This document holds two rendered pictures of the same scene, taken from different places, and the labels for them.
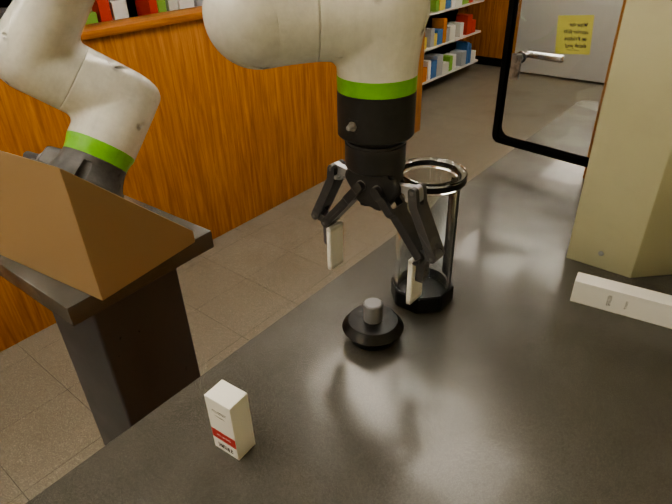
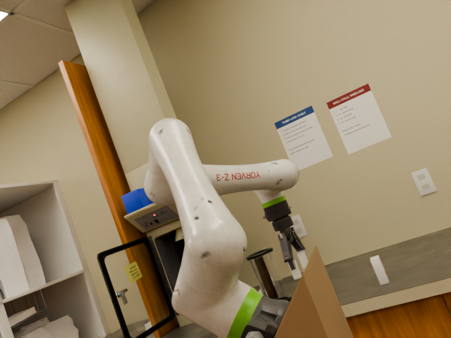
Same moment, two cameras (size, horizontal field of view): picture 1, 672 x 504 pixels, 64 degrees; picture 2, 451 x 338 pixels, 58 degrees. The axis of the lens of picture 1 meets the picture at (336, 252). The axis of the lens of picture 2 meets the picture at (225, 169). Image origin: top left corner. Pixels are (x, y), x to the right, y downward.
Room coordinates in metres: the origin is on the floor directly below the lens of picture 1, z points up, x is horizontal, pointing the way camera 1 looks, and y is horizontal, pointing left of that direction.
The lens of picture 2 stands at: (1.19, 1.40, 1.33)
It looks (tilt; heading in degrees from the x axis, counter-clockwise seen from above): 6 degrees up; 253
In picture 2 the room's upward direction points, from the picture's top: 21 degrees counter-clockwise
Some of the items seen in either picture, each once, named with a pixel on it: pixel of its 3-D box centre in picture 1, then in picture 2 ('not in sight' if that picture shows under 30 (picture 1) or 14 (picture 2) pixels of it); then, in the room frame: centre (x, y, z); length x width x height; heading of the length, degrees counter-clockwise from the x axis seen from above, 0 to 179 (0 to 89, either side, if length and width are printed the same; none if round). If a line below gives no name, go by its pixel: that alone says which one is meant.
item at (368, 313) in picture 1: (372, 320); not in sight; (0.62, -0.05, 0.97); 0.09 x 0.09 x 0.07
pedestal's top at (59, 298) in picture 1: (101, 249); not in sight; (0.95, 0.48, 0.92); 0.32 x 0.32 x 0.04; 52
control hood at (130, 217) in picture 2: not in sight; (161, 212); (0.98, -0.48, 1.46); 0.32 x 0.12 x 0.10; 140
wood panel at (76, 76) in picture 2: not in sight; (138, 189); (1.02, -0.79, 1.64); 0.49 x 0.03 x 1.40; 50
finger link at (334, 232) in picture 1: (335, 245); (294, 269); (0.67, 0.00, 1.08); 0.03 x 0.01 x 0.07; 140
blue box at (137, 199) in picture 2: not in sight; (138, 200); (1.05, -0.54, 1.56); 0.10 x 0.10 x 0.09; 50
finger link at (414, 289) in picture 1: (415, 277); (303, 259); (0.58, -0.10, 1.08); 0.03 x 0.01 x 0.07; 140
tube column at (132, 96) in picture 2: not in sight; (132, 76); (0.86, -0.62, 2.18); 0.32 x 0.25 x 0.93; 140
